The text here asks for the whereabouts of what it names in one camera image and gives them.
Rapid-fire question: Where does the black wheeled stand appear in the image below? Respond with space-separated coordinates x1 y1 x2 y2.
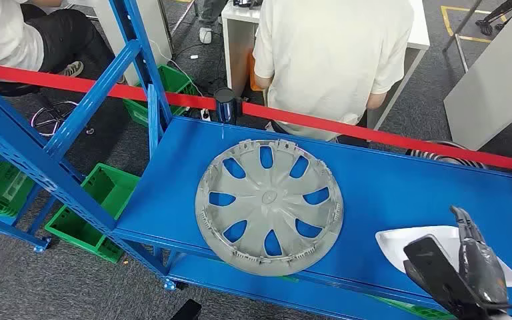
475 0 512 37

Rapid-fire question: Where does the yellow floor tape square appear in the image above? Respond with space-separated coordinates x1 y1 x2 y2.
440 5 509 44

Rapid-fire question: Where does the grey plastic wheel hubcap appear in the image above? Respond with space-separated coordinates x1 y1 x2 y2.
194 138 345 278

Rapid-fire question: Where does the steel table frame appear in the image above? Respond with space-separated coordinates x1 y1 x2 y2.
442 0 489 74

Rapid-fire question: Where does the red barrier belt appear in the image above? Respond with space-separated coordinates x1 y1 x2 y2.
241 102 512 175
0 61 217 111

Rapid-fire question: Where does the black stool chrome base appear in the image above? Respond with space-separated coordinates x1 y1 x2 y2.
0 81 95 138

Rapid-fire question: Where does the dark blue barrier post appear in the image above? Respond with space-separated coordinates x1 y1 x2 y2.
213 87 243 125

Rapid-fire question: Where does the white cabinet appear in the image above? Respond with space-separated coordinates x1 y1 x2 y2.
68 0 173 87

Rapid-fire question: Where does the white plastic car part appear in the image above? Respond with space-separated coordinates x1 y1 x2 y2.
375 225 512 289

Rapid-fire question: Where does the blue metal shelf rack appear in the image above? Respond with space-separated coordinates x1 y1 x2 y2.
0 150 63 255
0 0 512 320

